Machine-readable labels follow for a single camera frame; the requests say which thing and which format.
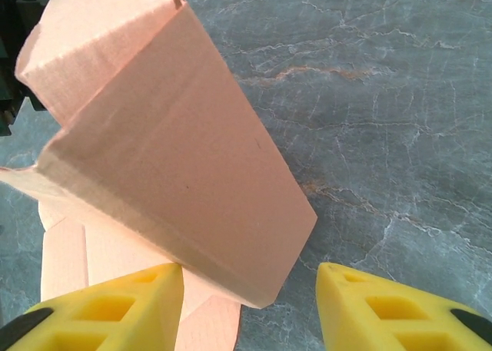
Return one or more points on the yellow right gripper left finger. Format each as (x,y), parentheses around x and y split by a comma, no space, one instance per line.
(115,312)

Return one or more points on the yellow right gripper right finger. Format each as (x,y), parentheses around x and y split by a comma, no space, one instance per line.
(399,312)

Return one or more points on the pink paper box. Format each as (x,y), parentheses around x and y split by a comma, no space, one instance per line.
(173,155)

